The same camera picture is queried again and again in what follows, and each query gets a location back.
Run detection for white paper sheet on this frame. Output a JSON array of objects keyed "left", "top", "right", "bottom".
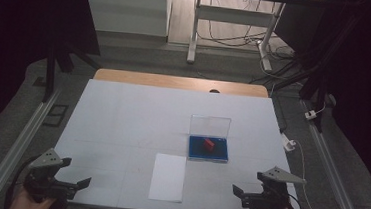
[{"left": 147, "top": 152, "right": 188, "bottom": 205}]

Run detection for blue ink pad box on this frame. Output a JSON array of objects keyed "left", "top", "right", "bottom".
[{"left": 186, "top": 114, "right": 233, "bottom": 164}]

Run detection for white power plug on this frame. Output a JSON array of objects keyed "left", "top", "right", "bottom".
[{"left": 279, "top": 132, "right": 298, "bottom": 153}]

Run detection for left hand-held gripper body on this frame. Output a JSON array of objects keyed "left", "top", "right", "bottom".
[{"left": 20, "top": 145, "right": 82, "bottom": 206}]

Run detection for black stand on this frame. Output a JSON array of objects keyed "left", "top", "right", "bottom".
[
  {"left": 41, "top": 39, "right": 104, "bottom": 108},
  {"left": 266, "top": 10, "right": 362, "bottom": 136}
]

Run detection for white table cover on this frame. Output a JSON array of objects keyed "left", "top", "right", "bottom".
[{"left": 48, "top": 76, "right": 315, "bottom": 209}]

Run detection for red stamp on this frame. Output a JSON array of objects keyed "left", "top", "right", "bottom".
[{"left": 202, "top": 138, "right": 217, "bottom": 152}]

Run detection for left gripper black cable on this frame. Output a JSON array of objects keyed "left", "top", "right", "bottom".
[{"left": 4, "top": 153, "right": 41, "bottom": 209}]

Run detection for black floor cables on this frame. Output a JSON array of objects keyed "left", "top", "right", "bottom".
[{"left": 193, "top": 0, "right": 311, "bottom": 90}]

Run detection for white cable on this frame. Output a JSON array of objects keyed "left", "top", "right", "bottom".
[{"left": 288, "top": 139, "right": 334, "bottom": 209}]

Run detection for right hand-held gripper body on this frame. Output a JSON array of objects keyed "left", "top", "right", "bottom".
[{"left": 240, "top": 163, "right": 309, "bottom": 209}]

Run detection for white desk frame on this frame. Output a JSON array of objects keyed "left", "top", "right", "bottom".
[{"left": 186, "top": 0, "right": 287, "bottom": 73}]

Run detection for small white connector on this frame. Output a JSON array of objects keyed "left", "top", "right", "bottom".
[{"left": 304, "top": 109, "right": 318, "bottom": 122}]

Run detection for person's left hand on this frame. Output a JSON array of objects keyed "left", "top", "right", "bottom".
[{"left": 9, "top": 185, "right": 58, "bottom": 209}]

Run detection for aluminium rail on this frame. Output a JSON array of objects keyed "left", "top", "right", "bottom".
[
  {"left": 0, "top": 84, "right": 62, "bottom": 209},
  {"left": 294, "top": 100, "right": 371, "bottom": 209}
]

